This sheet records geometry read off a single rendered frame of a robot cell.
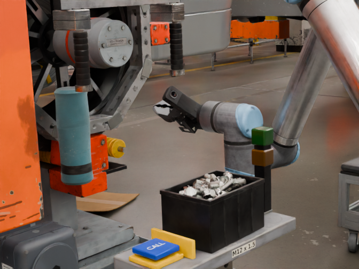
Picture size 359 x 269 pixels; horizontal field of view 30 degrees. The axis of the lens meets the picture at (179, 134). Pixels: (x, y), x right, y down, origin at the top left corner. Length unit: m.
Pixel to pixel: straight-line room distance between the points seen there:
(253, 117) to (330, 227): 1.13
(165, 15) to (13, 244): 0.75
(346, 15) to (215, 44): 1.14
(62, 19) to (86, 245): 0.77
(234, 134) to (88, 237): 0.63
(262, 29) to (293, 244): 3.56
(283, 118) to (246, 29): 4.27
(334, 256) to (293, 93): 0.92
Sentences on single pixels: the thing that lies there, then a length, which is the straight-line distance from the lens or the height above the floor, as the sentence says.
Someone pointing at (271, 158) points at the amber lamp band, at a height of 0.59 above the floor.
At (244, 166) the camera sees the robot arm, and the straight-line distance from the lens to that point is 1.85.
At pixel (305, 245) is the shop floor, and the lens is 2.67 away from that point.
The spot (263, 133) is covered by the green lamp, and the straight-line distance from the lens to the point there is 1.58.
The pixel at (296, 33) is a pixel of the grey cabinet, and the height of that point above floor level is 0.27.
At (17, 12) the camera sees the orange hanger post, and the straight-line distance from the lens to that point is 1.38.
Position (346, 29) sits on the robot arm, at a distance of 1.50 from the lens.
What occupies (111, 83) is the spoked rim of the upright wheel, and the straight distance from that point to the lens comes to 2.16.
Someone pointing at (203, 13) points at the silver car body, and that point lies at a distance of 2.54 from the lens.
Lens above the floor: 0.99
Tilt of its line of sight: 12 degrees down
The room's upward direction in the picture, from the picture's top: 2 degrees counter-clockwise
